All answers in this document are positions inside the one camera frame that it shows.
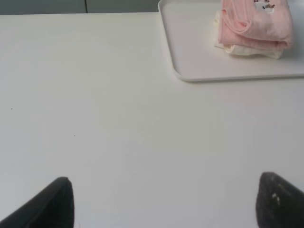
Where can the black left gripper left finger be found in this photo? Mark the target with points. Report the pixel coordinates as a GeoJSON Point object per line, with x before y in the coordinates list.
{"type": "Point", "coordinates": [53, 207]}

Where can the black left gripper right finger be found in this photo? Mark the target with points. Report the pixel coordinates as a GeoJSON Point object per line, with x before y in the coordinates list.
{"type": "Point", "coordinates": [279, 204]}

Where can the cream white towel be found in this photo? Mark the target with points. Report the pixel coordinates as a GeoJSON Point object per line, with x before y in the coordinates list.
{"type": "Point", "coordinates": [238, 50]}

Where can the pink towel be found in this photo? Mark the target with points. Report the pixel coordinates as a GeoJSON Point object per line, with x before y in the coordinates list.
{"type": "Point", "coordinates": [260, 24]}

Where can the white plastic tray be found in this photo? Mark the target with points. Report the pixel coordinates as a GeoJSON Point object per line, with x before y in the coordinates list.
{"type": "Point", "coordinates": [188, 27]}

